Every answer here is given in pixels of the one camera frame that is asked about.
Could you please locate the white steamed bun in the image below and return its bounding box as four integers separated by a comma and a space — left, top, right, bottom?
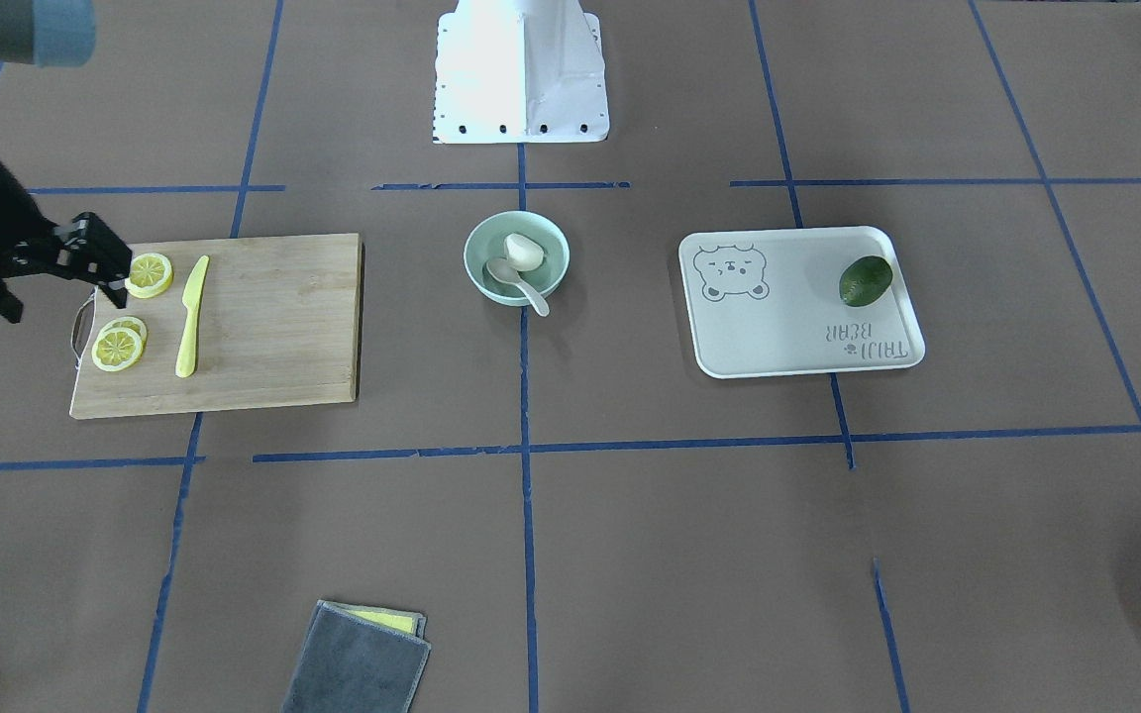
502, 232, 545, 272

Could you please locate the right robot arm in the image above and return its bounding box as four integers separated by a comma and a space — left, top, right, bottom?
0, 1, 133, 324

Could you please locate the mint green bowl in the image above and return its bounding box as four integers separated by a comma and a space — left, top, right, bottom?
463, 209, 571, 307

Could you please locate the upper lemon slice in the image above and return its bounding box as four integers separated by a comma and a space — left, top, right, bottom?
124, 253, 175, 299

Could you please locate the lemon slice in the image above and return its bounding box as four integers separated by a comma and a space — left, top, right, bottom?
124, 253, 175, 299
98, 316, 149, 343
90, 329, 145, 371

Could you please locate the middle lemon slice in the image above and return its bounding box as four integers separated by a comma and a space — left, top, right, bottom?
98, 316, 149, 343

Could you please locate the lower lemon slice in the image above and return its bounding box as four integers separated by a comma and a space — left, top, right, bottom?
90, 329, 145, 371

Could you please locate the yellow plastic knife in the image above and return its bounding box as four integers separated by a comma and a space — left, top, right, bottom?
173, 256, 210, 378

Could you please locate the bamboo cutting board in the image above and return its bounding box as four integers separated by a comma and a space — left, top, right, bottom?
68, 232, 363, 420

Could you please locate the grey and yellow cloth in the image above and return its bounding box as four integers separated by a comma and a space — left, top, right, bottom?
281, 600, 432, 712

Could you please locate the white divided bear tray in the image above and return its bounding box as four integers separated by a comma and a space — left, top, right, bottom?
678, 226, 925, 379

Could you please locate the green avocado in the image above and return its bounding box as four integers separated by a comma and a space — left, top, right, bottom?
837, 256, 895, 308

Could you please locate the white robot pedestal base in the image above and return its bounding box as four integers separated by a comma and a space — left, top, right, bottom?
432, 1, 610, 145

